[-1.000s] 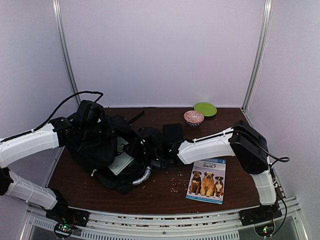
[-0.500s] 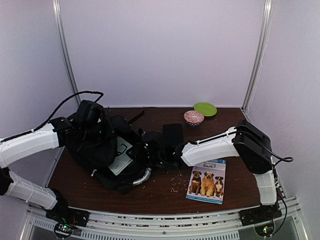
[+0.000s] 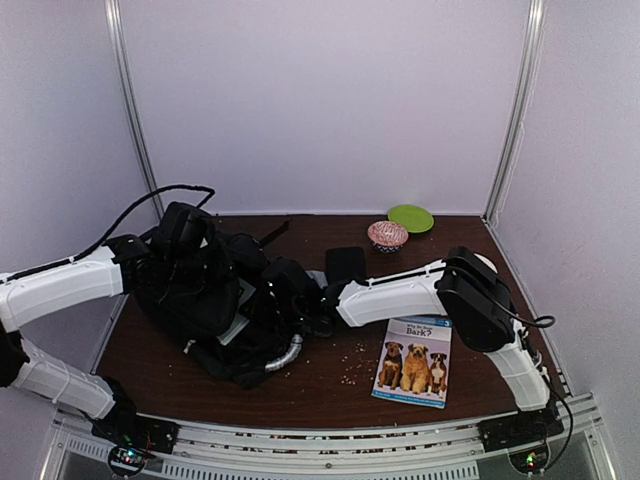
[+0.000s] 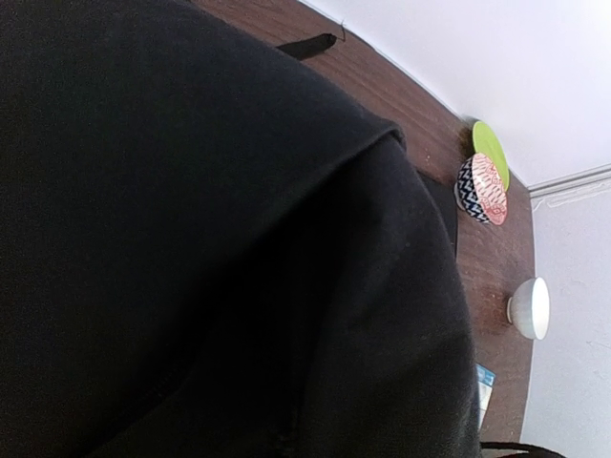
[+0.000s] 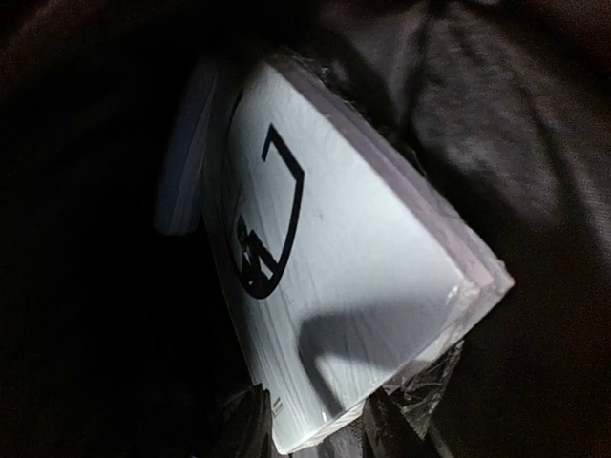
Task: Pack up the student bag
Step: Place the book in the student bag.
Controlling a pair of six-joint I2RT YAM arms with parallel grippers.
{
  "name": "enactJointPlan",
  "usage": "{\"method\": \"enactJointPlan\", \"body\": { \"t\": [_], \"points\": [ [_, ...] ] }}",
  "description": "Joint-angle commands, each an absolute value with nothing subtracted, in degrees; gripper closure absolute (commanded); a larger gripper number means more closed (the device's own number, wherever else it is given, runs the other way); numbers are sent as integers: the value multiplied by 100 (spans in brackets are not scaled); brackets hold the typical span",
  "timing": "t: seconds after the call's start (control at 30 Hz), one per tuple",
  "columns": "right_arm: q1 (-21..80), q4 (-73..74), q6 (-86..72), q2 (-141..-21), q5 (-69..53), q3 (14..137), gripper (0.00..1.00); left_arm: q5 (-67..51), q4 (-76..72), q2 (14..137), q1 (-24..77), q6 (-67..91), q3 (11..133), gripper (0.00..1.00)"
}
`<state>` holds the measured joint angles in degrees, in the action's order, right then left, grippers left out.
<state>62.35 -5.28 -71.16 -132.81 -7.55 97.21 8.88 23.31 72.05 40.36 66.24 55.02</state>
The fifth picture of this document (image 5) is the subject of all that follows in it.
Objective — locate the grey reader book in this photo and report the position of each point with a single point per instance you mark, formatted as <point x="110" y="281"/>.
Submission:
<point x="340" y="264"/>

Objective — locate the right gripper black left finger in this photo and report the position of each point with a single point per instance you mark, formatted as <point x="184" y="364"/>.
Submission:
<point x="247" y="431"/>

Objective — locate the blue-grey glasses case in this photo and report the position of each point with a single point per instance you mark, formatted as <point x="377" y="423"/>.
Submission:
<point x="177" y="208"/>

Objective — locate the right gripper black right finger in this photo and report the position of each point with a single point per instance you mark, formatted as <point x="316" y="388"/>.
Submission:
<point x="387" y="434"/>

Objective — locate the black student backpack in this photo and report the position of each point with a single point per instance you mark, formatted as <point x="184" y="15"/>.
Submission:
<point x="115" y="341"/>

